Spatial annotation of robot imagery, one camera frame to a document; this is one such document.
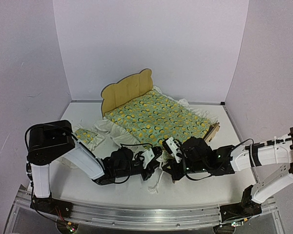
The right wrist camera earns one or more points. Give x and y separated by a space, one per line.
173 148

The wooden pet bed frame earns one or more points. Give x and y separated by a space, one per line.
131 87

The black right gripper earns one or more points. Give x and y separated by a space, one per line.
174 171

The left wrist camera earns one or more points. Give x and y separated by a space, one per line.
150 154

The aluminium front rail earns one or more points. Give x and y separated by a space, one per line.
123 218

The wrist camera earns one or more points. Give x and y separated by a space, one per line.
173 148
150 154

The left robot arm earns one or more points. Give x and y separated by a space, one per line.
48 142

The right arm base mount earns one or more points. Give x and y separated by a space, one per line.
246 208

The small lemon print pillow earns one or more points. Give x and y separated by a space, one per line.
90 138

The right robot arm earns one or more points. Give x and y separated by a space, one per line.
195 156

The lemon print bed cushion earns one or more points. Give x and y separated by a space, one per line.
152 118

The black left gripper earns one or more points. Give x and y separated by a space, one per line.
152 165

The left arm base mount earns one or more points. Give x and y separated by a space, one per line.
51 206

